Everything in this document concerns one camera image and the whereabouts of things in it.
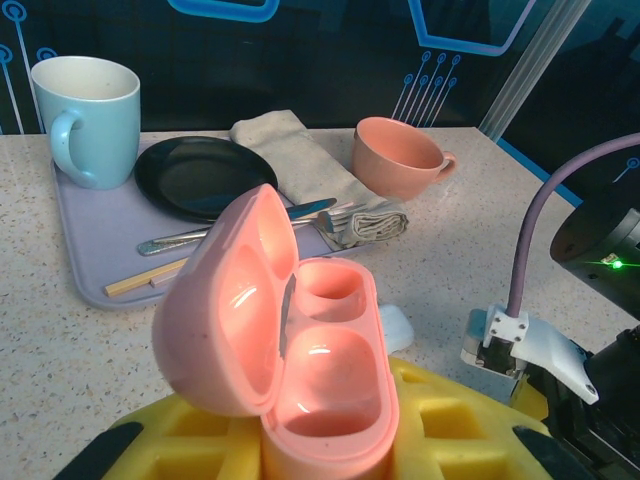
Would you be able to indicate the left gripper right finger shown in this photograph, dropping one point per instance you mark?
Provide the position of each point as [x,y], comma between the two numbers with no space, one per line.
[450,445]

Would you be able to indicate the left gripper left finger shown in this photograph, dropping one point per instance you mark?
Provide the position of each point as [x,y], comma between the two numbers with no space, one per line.
[190,445]

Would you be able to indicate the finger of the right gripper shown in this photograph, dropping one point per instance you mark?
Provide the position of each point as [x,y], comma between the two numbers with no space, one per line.
[532,397]

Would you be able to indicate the white earbud charging case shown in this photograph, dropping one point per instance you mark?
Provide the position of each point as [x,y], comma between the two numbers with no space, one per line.
[397,330]

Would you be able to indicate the orange cup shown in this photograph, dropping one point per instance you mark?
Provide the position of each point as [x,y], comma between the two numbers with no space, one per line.
[545,345]

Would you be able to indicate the metal knife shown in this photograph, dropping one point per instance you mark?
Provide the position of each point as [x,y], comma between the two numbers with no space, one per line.
[170,242]

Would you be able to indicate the lavender tray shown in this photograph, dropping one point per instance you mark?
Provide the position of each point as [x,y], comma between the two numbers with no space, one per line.
[90,240]

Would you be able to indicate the metal fork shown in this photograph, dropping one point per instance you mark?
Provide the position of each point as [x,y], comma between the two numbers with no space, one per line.
[335,220]

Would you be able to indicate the black plate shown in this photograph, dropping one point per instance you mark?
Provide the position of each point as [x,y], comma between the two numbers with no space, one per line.
[200,175]

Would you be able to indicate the beige folded cloth napkin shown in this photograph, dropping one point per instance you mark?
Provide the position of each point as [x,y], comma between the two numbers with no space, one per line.
[310,165]

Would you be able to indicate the light blue mug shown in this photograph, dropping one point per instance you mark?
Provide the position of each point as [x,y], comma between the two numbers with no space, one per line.
[95,135]

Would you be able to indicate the aluminium frame post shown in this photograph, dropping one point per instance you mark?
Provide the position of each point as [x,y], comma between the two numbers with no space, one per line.
[530,75]

